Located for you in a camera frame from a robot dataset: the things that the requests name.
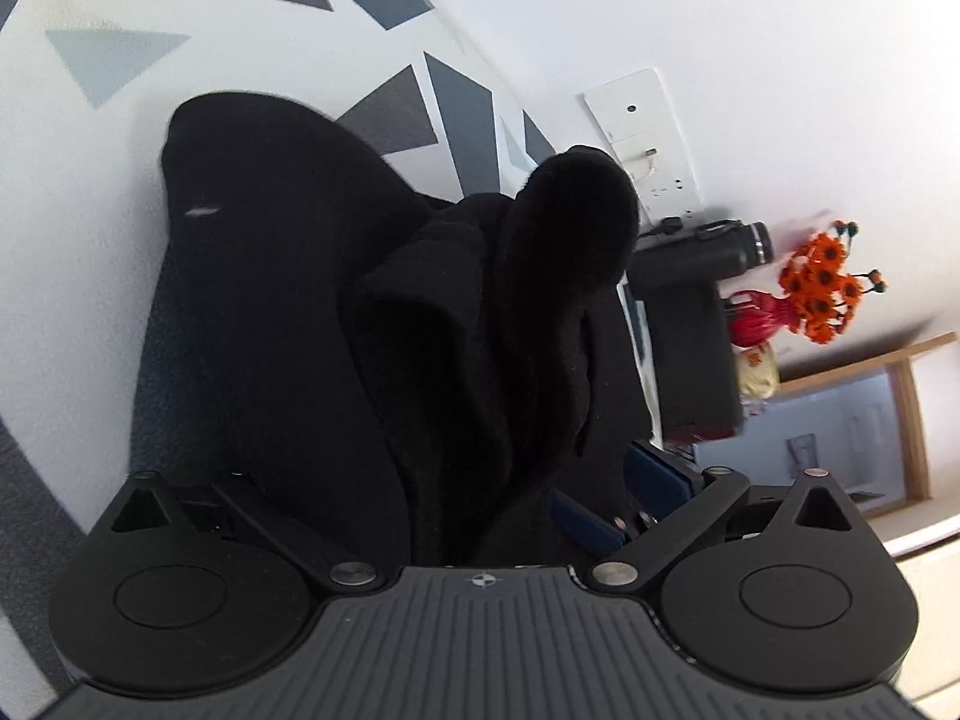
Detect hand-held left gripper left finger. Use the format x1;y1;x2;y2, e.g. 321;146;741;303
86;471;385;595

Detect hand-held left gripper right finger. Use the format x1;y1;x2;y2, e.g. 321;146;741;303
587;445;880;595

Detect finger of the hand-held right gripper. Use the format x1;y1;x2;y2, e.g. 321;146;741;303
550;490;631;556

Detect black garment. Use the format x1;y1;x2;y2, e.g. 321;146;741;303
127;90;661;567

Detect black box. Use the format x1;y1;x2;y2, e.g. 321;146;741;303
643;281;745;442

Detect cream jar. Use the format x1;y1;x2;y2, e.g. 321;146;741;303
736;343;779;400

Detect red vase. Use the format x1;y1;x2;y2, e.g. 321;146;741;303
726;289;787;348

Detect wooden framed mirror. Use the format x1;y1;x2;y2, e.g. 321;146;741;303
694;331;960;520

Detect black handheld device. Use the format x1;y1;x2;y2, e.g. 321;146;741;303
632;219;775;297

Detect orange artificial flowers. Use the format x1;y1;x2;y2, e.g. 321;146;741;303
777;220;888;347

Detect white wall socket panel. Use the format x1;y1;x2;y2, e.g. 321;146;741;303
583;67;704;224

